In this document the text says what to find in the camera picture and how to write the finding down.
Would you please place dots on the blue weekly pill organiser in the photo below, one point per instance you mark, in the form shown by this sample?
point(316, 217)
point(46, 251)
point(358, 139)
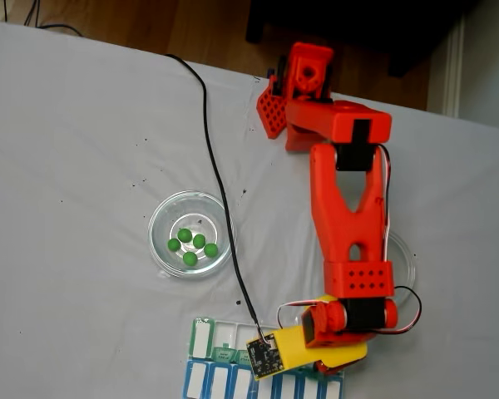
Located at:
point(197, 380)

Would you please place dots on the glass bowl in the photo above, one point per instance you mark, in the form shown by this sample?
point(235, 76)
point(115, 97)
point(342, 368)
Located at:
point(407, 257)
point(166, 216)

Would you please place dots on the green candy pill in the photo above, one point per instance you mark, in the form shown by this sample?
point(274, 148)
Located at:
point(190, 258)
point(199, 240)
point(210, 249)
point(185, 234)
point(174, 244)

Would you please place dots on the black furniture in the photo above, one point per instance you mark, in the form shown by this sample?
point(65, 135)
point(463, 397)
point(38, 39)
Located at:
point(337, 16)

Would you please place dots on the white table cloth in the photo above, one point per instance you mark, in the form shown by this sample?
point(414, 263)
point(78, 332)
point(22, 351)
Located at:
point(66, 166)

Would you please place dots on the green weekly pill organiser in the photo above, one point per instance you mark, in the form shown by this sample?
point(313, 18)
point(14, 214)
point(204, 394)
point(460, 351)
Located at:
point(201, 341)

